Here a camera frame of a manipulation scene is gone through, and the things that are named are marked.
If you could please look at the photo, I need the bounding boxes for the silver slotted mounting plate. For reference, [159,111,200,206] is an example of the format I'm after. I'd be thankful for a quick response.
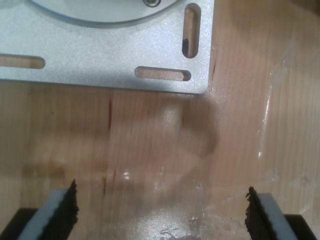
[0,0,215,96]

